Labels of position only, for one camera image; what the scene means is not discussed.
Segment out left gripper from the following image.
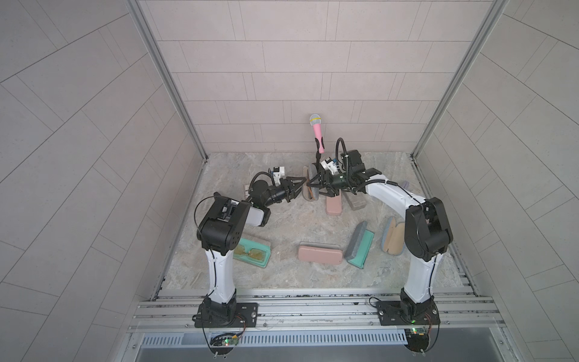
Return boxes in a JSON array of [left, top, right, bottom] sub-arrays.
[[261, 181, 305, 211]]

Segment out beige case with glasses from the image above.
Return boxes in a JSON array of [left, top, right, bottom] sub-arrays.
[[302, 164, 319, 202]]

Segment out pink grey case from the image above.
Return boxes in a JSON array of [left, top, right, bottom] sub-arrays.
[[326, 195, 342, 216]]

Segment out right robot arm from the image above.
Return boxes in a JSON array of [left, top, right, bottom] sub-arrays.
[[308, 137, 453, 324]]

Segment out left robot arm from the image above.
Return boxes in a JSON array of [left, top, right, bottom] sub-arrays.
[[195, 171, 307, 325]]

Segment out pink closed glasses case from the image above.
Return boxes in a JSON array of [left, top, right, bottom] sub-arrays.
[[298, 244, 343, 265]]

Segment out mint case yellow glasses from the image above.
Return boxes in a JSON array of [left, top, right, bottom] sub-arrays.
[[234, 238, 271, 268]]

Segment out blue case beige lining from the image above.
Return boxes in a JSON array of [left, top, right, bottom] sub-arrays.
[[381, 217, 405, 256]]

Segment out pink toy microphone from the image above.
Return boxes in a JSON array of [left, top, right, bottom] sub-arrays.
[[309, 114, 325, 154]]

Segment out left circuit board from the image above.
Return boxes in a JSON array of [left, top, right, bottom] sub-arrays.
[[210, 333, 241, 348]]

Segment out circuit board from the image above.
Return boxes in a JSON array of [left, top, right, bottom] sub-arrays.
[[210, 333, 241, 348], [404, 328, 431, 354]]

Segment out right circuit board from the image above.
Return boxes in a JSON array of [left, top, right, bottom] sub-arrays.
[[404, 328, 431, 354]]

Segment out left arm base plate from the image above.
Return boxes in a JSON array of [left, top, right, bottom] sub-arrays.
[[192, 300, 259, 328]]

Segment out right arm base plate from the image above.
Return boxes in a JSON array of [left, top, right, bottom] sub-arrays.
[[374, 300, 440, 327]]

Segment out aluminium mounting rail frame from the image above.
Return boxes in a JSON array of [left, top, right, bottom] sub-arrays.
[[128, 287, 517, 361]]

